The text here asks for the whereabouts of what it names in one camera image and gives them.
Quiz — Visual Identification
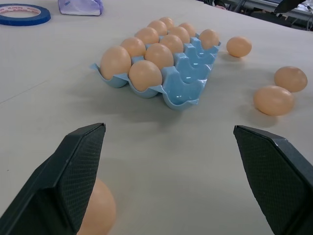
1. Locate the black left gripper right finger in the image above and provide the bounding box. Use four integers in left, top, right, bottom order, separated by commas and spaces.
233, 125, 313, 235

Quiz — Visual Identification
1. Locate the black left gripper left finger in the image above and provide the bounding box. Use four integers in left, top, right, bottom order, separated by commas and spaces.
0, 122, 107, 235

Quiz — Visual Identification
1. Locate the blue plastic egg tray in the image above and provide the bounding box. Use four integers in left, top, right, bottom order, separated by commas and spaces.
89, 33, 222, 110

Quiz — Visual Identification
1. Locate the brown egg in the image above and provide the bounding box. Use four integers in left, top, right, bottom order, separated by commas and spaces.
120, 37, 146, 58
144, 43, 174, 70
76, 178, 116, 235
129, 60, 163, 92
159, 17, 175, 30
199, 29, 220, 50
168, 26, 190, 44
134, 27, 160, 45
226, 36, 252, 58
100, 46, 132, 80
178, 23, 196, 38
159, 34, 184, 54
253, 85, 295, 116
147, 20, 168, 36
273, 66, 308, 93

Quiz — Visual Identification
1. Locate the dark equipment behind table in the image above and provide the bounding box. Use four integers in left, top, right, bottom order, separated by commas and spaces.
195, 0, 313, 32

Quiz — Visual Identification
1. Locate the blue tape roll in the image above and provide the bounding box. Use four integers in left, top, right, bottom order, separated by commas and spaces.
0, 3, 51, 26

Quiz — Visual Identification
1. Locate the clear plastic bag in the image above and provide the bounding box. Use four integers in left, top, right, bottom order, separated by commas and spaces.
57, 0, 104, 16

